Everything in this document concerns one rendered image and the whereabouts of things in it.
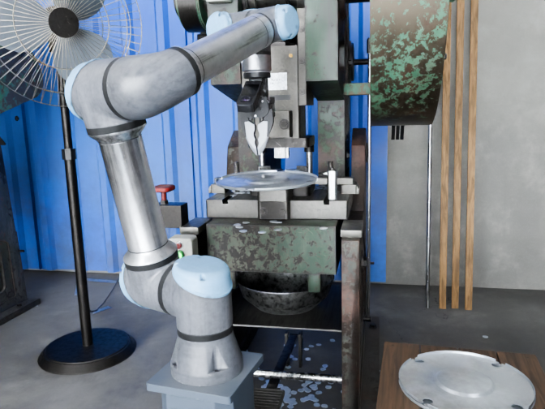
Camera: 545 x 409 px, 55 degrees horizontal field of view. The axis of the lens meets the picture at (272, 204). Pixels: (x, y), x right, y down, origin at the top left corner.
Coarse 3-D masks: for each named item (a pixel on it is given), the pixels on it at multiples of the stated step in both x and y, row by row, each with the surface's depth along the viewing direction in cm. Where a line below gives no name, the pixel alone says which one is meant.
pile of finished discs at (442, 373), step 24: (408, 360) 129; (432, 360) 129; (456, 360) 129; (480, 360) 128; (408, 384) 118; (432, 384) 118; (456, 384) 117; (480, 384) 116; (504, 384) 117; (528, 384) 117; (432, 408) 109; (456, 408) 108; (480, 408) 108; (504, 408) 108; (528, 408) 108
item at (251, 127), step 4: (248, 124) 136; (252, 124) 136; (248, 128) 136; (252, 128) 136; (248, 132) 137; (252, 132) 136; (248, 136) 137; (252, 136) 137; (248, 140) 137; (252, 140) 137; (252, 144) 137; (256, 144) 138; (252, 148) 137; (256, 148) 137; (256, 152) 138
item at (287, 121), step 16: (272, 48) 159; (288, 48) 159; (272, 64) 160; (288, 64) 159; (272, 80) 161; (288, 80) 160; (272, 96) 162; (288, 96) 161; (288, 112) 159; (304, 112) 171; (256, 128) 165; (272, 128) 161; (288, 128) 160; (304, 128) 171
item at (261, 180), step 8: (224, 176) 155; (232, 176) 157; (240, 176) 156; (248, 176) 156; (256, 176) 152; (264, 176) 151; (272, 176) 151; (280, 176) 150; (288, 176) 153; (296, 176) 153; (304, 176) 152; (312, 176) 152; (224, 184) 144; (232, 184) 144; (240, 184) 143; (248, 184) 143; (256, 184) 142; (264, 184) 142; (272, 184) 142; (280, 184) 141; (288, 184) 141; (296, 184) 140; (304, 184) 138
